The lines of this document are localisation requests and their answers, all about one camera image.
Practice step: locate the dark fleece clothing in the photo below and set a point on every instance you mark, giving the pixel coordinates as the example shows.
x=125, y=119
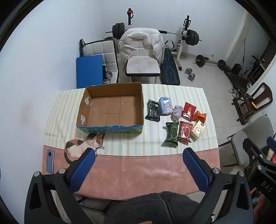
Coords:
x=151, y=209

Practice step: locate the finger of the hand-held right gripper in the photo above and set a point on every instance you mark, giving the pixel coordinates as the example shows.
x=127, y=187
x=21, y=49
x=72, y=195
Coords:
x=253, y=150
x=272, y=142

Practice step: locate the red snack packet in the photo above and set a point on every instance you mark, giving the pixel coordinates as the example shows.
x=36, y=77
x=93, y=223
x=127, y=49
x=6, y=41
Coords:
x=185, y=131

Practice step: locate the white puffer jacket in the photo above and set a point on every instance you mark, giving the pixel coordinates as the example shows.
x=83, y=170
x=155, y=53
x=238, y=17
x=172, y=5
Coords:
x=138, y=41

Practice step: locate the cream plush toy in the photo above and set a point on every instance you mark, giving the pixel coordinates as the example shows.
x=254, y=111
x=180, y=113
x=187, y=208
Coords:
x=270, y=154

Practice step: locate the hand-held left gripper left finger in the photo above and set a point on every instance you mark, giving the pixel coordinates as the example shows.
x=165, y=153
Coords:
x=83, y=170

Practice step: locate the cardboard box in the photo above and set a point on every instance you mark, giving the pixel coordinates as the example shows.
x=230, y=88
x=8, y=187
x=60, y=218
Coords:
x=107, y=107

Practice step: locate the blue smartphone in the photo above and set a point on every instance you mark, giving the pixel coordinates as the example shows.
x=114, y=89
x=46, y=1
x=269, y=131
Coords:
x=50, y=161

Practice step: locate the grey folding chair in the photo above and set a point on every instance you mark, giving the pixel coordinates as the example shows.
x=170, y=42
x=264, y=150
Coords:
x=250, y=133

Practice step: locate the white quilted chair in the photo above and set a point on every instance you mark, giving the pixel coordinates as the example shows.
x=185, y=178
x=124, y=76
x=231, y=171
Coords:
x=103, y=48

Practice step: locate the blue tissue pack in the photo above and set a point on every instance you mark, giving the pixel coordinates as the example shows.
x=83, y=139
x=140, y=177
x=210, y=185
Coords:
x=166, y=106

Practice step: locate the blue foam board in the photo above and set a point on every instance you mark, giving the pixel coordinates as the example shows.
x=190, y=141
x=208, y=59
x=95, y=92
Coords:
x=88, y=71

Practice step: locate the white barbell rack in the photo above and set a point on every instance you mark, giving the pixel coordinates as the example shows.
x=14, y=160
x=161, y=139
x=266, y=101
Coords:
x=183, y=36

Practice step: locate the striped pink tablecloth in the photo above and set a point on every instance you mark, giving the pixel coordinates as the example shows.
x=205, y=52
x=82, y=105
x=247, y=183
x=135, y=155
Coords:
x=138, y=168

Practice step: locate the barbell with black plates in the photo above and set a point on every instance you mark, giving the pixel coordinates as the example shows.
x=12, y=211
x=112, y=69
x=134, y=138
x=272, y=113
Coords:
x=192, y=37

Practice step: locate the orange snack packet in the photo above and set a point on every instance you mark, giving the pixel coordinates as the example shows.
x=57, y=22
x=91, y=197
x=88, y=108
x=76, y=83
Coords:
x=199, y=117

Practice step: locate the chrome dumbbell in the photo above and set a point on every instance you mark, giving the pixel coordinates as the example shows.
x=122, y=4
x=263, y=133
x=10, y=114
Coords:
x=188, y=71
x=192, y=77

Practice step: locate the grey cloth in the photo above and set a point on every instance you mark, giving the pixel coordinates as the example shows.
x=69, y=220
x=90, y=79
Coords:
x=176, y=113

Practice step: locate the small floor barbell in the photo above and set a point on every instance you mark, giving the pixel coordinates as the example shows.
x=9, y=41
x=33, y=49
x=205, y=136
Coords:
x=200, y=60

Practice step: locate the dark exercise bench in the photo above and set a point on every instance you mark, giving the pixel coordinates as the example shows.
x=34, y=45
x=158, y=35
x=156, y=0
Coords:
x=237, y=78

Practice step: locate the yellow tissue pack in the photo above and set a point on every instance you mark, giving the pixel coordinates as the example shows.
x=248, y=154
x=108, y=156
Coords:
x=198, y=129

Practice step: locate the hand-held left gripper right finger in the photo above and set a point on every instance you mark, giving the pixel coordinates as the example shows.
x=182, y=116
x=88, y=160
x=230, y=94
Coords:
x=196, y=170

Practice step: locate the white padded chair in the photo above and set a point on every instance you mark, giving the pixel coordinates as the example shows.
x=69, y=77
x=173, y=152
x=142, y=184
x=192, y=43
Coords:
x=142, y=66

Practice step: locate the dark wooden chair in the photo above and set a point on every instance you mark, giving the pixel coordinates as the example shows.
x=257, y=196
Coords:
x=262, y=94

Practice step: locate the black weight bench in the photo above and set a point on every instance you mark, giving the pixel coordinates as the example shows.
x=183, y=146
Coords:
x=170, y=69

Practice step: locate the black snack packet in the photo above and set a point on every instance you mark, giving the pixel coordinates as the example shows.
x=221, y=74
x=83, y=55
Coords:
x=152, y=111

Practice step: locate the green snack packet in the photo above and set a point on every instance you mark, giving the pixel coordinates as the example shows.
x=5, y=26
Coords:
x=171, y=133

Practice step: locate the white shoes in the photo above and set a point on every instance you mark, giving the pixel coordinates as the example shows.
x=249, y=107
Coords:
x=233, y=91

